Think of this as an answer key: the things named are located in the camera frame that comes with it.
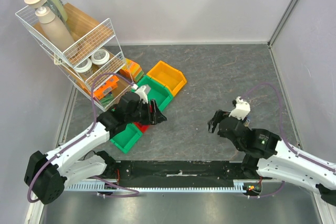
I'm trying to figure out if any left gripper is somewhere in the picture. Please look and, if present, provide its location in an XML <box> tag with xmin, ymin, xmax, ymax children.
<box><xmin>126</xmin><ymin>99</ymin><xmax>167</xmax><ymax>125</ymax></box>

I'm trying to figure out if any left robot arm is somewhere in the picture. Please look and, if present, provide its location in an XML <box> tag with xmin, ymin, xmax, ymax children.
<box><xmin>24</xmin><ymin>89</ymin><xmax>167</xmax><ymax>205</ymax></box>

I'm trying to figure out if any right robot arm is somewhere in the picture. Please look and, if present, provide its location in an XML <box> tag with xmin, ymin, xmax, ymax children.
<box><xmin>207</xmin><ymin>110</ymin><xmax>335</xmax><ymax>205</ymax></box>

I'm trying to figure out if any green bin upper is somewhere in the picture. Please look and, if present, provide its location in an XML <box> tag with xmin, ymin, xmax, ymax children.
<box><xmin>137</xmin><ymin>75</ymin><xmax>173</xmax><ymax>111</ymax></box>

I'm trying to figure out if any green bin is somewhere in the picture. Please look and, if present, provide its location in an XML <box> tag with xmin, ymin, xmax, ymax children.
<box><xmin>137</xmin><ymin>75</ymin><xmax>173</xmax><ymax>111</ymax></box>
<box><xmin>109</xmin><ymin>108</ymin><xmax>143</xmax><ymax>154</ymax></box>

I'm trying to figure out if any red plastic bin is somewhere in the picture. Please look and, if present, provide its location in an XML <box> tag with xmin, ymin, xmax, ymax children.
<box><xmin>134</xmin><ymin>123</ymin><xmax>149</xmax><ymax>133</ymax></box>

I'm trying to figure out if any yellow plastic bin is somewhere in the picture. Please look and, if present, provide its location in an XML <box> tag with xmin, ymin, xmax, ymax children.
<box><xmin>147</xmin><ymin>60</ymin><xmax>187</xmax><ymax>97</ymax></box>

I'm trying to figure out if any green bin lower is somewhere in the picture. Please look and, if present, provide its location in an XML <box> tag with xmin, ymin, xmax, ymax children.
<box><xmin>109</xmin><ymin>108</ymin><xmax>143</xmax><ymax>154</ymax></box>

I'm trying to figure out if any orange snack box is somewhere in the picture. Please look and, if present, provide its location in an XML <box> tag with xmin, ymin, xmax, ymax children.
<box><xmin>93</xmin><ymin>76</ymin><xmax>119</xmax><ymax>100</ymax></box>

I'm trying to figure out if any white lid jar right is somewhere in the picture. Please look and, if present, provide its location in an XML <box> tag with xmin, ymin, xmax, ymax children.
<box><xmin>90</xmin><ymin>49</ymin><xmax>110</xmax><ymax>68</ymax></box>

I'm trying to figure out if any white lid jar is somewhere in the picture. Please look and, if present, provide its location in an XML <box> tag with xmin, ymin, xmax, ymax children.
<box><xmin>75</xmin><ymin>58</ymin><xmax>93</xmax><ymax>79</ymax></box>
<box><xmin>90</xmin><ymin>49</ymin><xmax>110</xmax><ymax>68</ymax></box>

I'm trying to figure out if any white lid jar left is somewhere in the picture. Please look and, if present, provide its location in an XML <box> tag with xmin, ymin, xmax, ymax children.
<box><xmin>75</xmin><ymin>58</ymin><xmax>93</xmax><ymax>79</ymax></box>

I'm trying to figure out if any beige pump bottle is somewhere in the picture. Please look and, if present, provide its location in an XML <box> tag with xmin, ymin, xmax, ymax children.
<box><xmin>35</xmin><ymin>6</ymin><xmax>78</xmax><ymax>58</ymax></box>

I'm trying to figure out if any green bottle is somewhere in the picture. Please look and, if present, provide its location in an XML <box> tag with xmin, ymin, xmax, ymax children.
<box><xmin>47</xmin><ymin>0</ymin><xmax>68</xmax><ymax>23</ymax></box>

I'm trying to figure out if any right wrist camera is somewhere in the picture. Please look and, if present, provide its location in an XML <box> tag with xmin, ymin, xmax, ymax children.
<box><xmin>229</xmin><ymin>97</ymin><xmax>250</xmax><ymax>121</ymax></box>

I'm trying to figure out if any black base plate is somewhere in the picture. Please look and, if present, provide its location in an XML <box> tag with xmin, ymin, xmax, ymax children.
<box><xmin>115</xmin><ymin>161</ymin><xmax>247</xmax><ymax>187</ymax></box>

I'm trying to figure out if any slotted cable duct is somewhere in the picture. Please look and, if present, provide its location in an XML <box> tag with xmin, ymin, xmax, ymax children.
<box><xmin>65</xmin><ymin>179</ymin><xmax>256</xmax><ymax>193</ymax></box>

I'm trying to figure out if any white wire shelf rack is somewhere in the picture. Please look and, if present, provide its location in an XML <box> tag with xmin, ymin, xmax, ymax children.
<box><xmin>16</xmin><ymin>0</ymin><xmax>132</xmax><ymax>111</ymax></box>

